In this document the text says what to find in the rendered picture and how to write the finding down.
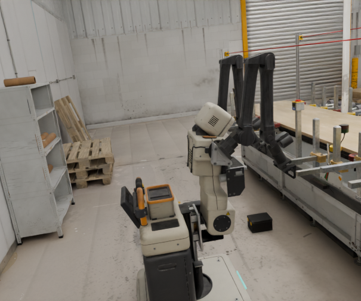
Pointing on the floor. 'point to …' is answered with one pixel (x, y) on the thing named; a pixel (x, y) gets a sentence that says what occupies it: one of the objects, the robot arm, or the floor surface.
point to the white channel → (345, 55)
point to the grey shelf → (29, 157)
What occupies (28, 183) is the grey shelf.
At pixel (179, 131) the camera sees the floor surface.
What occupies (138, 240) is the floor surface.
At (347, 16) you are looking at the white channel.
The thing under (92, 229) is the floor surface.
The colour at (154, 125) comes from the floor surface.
